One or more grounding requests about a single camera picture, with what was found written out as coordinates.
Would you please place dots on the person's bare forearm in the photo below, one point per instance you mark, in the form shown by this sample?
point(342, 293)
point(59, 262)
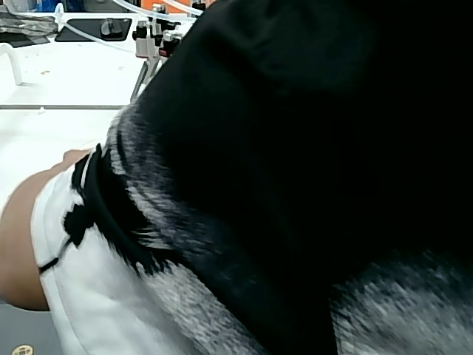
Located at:
point(18, 240)

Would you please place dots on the person's black white clothing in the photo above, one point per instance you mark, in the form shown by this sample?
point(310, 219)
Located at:
point(295, 148)

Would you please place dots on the grey stand legs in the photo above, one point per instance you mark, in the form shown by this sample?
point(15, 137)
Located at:
point(145, 75)

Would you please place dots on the orange box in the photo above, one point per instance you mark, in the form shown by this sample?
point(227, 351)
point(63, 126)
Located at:
point(184, 3)

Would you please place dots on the clear plastic knob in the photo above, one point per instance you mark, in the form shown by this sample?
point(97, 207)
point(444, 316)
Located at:
point(111, 29)

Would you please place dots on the black flat mat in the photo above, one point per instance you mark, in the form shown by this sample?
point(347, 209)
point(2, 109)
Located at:
point(81, 31)

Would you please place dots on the grey patterned cloth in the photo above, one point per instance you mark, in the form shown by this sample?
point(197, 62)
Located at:
point(26, 24)

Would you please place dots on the blue-grey tray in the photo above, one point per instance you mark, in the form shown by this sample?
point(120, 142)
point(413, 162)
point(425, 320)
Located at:
point(22, 329)

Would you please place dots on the round gold sticker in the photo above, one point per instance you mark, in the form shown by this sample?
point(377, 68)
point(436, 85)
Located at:
point(22, 350)

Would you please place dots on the white curved bracket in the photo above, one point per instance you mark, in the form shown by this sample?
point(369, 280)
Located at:
point(15, 63)

